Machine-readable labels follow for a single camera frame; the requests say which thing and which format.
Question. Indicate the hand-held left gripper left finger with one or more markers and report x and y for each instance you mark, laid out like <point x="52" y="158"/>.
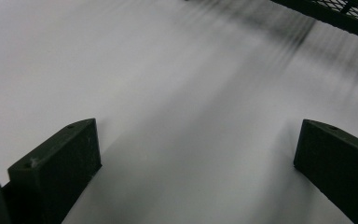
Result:
<point x="59" y="168"/>

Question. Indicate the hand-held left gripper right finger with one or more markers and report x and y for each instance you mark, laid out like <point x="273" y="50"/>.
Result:
<point x="338" y="168"/>

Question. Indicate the black metal mesh basket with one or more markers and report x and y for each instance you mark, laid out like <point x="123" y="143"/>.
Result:
<point x="338" y="14"/>

